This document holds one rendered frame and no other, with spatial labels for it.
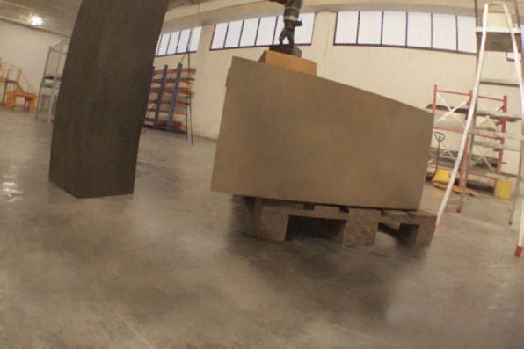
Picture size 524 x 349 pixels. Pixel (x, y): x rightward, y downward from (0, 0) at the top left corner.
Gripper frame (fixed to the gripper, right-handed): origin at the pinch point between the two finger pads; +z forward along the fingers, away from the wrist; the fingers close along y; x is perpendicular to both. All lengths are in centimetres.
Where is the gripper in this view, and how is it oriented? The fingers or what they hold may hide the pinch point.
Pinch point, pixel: (285, 52)
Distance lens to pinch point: 195.6
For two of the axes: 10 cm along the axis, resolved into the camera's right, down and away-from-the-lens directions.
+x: 8.3, 1.6, -5.4
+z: -1.6, 9.9, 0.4
